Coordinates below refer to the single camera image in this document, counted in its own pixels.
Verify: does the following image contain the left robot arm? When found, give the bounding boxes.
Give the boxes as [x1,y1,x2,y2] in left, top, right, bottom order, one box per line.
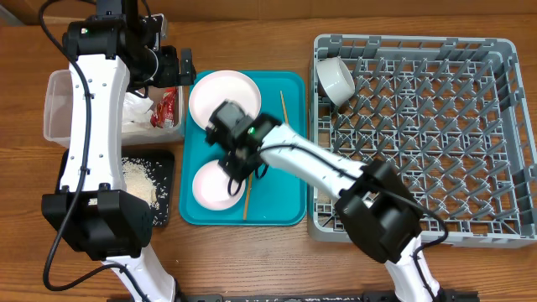
[41,0,196,301]

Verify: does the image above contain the clear plastic waste bin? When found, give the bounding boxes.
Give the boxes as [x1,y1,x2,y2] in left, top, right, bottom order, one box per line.
[43,70,185,148]

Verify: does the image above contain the rice leftovers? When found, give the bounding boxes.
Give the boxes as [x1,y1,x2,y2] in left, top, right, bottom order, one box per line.
[87,157,171,211]

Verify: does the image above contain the grey metal bowl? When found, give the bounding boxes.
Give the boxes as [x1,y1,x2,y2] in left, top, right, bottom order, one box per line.
[316,57,356,106]

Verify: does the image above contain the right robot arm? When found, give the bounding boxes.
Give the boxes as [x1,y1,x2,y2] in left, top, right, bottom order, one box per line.
[206,101,441,301]

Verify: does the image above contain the white napkin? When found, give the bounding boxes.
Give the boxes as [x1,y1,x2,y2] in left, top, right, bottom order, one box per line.
[122,92,154,133]

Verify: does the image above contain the wooden chopstick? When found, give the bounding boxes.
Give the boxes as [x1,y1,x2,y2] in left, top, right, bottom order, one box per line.
[279,91,289,124]
[242,174,253,221]

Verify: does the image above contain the teal serving tray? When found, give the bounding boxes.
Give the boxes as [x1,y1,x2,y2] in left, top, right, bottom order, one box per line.
[179,70,308,227]

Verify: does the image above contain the small white plate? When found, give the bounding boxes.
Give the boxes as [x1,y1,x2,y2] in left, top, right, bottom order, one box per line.
[192,160,246,211]

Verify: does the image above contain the grey dishwasher rack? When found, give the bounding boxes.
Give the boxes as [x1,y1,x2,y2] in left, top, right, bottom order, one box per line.
[310,34,536,248]

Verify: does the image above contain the large white plate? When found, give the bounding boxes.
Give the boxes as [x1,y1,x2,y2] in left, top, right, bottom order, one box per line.
[189,70,262,129]

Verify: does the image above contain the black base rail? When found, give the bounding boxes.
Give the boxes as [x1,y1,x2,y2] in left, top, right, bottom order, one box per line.
[107,289,479,302]

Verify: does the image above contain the black plastic tray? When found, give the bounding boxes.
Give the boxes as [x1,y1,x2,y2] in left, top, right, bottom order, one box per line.
[54,146,176,227]

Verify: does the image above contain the red snack wrapper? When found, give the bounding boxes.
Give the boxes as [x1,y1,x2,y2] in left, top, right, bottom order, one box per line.
[150,87,178,128]

